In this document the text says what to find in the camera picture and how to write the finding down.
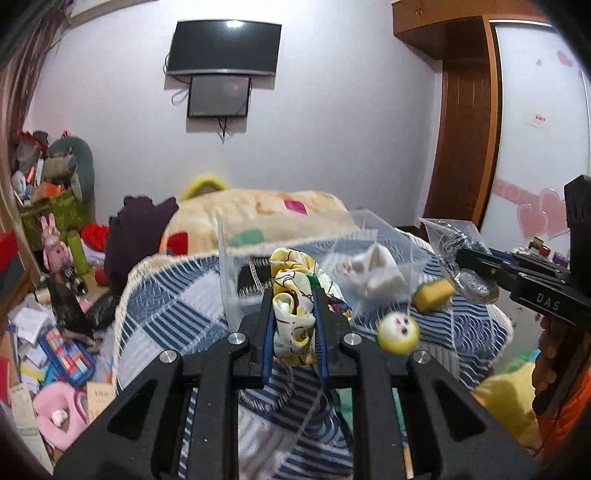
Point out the person's right forearm orange sleeve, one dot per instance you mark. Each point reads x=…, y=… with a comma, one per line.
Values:
x=575, y=406

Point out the yellow sponge block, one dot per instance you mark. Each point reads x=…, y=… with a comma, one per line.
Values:
x=433, y=293

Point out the blue colourful block case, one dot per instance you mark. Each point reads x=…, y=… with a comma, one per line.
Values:
x=67, y=357

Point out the white sliding door heart stickers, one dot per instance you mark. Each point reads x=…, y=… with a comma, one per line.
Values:
x=535, y=129

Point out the yellow white patterned cloth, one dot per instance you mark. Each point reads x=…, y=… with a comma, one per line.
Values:
x=291, y=318

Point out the person's right hand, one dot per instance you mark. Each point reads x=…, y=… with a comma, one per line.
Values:
x=544, y=344

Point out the red cloth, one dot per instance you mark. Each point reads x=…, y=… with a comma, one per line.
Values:
x=94, y=235

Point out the brown curtain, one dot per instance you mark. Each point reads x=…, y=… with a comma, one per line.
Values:
x=18, y=92

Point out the small black monitor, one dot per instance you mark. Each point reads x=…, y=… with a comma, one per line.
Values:
x=219, y=96

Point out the wooden wardrobe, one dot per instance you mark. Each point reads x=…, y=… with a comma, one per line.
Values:
x=461, y=115

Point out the white plush toy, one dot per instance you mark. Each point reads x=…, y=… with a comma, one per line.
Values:
x=376, y=274

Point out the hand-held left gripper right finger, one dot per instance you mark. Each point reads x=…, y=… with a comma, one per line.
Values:
x=322, y=341

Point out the clear plastic storage box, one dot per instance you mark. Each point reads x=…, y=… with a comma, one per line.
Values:
x=369, y=249

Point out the beige patterned blanket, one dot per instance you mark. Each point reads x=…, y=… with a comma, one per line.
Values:
x=258, y=217

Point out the dark purple cloth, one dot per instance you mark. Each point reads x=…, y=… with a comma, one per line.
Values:
x=134, y=240

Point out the green bottle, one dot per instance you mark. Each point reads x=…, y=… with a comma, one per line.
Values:
x=77, y=253

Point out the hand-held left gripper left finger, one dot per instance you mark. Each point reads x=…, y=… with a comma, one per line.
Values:
x=267, y=341

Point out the black plastic bag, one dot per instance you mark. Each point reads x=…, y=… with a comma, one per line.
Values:
x=78, y=309

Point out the yellow monkey face plush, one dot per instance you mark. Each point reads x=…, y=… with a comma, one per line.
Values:
x=398, y=332

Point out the clear plastic bag dark contents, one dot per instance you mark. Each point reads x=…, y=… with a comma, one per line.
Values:
x=455, y=258

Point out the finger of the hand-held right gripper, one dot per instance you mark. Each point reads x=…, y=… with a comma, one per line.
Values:
x=485, y=270

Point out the yellow plush cushion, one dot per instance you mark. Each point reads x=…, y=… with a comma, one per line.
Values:
x=510, y=406

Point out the black comb-like item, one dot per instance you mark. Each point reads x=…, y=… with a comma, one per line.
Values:
x=251, y=279

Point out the grey green dinosaur plush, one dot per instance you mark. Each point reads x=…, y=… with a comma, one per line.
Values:
x=69, y=166

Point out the green patterned box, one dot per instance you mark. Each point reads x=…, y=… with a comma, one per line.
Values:
x=57, y=210

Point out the yellow furry plush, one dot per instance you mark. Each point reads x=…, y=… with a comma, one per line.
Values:
x=203, y=184

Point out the pink rabbit doll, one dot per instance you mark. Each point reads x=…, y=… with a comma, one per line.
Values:
x=53, y=251

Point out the wall-mounted black television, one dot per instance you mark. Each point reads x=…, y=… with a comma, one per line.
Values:
x=225, y=46

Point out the blue striped patchwork quilt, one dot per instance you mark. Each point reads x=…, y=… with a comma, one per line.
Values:
x=194, y=314

